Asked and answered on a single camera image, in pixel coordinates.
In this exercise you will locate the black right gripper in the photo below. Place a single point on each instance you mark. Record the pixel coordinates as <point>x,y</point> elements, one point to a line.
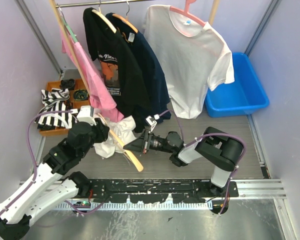
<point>142,144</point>

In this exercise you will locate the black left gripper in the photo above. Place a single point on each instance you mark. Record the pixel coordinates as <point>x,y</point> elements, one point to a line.
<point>102,129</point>

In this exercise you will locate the cream wooden hanger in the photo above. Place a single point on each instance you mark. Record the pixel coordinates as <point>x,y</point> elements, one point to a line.
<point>120,134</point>

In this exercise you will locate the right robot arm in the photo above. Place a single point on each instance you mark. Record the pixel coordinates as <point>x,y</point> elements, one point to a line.
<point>221,149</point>

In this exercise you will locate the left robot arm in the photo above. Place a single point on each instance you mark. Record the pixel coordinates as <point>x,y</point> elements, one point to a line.
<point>30,201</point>

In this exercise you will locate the pink t-shirt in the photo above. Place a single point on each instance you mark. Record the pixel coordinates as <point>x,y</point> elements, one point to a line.
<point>99,98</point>

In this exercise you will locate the black printed t-shirt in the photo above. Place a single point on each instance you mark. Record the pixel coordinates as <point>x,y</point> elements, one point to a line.
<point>122,75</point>

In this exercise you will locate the navy blue t-shirt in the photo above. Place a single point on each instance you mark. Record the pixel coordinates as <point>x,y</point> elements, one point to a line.
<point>152,73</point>

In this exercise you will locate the green hanger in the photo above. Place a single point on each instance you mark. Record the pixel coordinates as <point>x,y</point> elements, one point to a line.
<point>73,36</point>

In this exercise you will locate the white hanging t-shirt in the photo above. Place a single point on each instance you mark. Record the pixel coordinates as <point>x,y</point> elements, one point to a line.
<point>195,58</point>

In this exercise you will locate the wooden hanger under navy shirt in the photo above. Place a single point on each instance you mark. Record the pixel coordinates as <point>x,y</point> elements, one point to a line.
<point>125,19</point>

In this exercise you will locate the wooden hanger under black shirt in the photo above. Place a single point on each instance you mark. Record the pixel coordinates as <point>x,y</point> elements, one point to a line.
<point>103,18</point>

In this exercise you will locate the pink plastic hanger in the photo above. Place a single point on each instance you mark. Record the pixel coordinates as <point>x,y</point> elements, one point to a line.
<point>185,12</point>

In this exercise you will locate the orange wooden organizer tray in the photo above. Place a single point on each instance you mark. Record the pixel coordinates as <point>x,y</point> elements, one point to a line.
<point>70,103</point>

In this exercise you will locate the green black belt roll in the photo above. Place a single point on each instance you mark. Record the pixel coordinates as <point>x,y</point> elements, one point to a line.
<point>80,95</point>

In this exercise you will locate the black white striped cloth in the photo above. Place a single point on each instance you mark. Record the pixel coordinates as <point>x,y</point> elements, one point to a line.
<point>54,101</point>

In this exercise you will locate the blue plastic bin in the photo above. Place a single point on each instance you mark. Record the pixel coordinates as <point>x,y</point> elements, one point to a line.
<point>244,96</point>

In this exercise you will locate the wooden clothes rack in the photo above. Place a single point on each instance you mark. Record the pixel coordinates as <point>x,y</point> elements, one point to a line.
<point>68,38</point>

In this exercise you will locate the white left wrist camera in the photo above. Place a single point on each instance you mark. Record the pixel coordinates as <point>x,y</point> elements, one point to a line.
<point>86,114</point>

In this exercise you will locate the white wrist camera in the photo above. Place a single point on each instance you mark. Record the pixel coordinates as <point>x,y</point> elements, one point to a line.
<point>152,121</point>
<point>86,114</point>

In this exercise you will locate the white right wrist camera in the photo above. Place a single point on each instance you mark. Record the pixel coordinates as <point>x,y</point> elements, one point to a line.
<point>152,121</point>

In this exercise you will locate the perforated metal cable tray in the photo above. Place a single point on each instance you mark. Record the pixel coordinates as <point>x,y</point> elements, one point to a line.
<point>168,205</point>

